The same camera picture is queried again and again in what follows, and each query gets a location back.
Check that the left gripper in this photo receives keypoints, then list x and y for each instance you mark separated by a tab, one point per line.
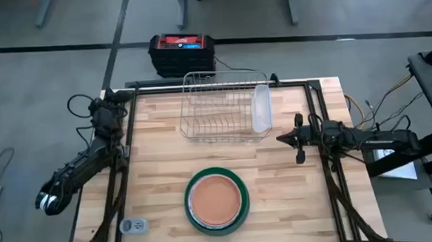
106	122

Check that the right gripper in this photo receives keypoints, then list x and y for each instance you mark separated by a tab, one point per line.
314	136

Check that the green bowl plate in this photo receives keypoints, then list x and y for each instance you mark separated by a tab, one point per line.
215	170

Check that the terracotta plate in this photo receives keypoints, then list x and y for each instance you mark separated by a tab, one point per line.
215	200

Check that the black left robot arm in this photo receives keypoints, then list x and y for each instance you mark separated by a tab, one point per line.
74	171

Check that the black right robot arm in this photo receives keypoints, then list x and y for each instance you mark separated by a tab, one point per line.
380	142

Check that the clear plastic utensil holder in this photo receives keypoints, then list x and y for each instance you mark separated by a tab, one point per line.
261	107

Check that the red black power station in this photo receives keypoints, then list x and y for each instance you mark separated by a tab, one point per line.
181	56

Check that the white paper sheet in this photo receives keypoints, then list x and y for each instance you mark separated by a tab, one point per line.
404	170

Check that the grey table leg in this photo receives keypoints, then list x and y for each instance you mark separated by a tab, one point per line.
182	8
293	4
43	11

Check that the grey power outlet block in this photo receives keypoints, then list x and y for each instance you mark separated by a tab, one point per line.
133	226

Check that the black equipment stand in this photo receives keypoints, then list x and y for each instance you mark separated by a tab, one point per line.
430	84

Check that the black metal table frame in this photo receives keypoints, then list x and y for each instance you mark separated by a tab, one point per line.
155	91

